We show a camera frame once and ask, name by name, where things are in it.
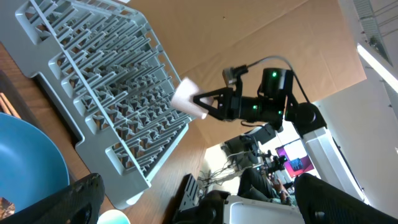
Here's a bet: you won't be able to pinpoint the dark blue plate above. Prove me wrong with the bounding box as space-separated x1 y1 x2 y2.
1 113 70 212

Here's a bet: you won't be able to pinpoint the brown serving tray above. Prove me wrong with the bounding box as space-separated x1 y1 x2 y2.
1 71 42 130

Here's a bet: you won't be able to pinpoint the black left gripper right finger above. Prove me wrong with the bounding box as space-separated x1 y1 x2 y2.
294 174 397 224

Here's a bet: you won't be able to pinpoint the light blue cup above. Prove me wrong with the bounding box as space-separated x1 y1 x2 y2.
97 209 131 224

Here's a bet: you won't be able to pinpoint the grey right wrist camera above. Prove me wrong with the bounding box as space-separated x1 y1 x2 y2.
222 65 248 86

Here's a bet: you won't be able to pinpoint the pink cup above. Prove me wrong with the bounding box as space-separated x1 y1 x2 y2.
171 77 208 119

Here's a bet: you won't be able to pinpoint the brown food scrap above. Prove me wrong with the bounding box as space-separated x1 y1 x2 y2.
0 197 16 220

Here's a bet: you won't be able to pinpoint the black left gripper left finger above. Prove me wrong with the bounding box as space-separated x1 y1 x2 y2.
1 173 105 224

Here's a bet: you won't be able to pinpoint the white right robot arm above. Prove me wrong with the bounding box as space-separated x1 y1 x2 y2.
193 66 369 203

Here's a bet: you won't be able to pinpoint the grey dishwasher rack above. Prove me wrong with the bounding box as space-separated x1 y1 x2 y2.
1 0 192 209

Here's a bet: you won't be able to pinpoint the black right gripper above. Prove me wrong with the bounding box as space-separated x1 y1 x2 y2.
193 68 294 130

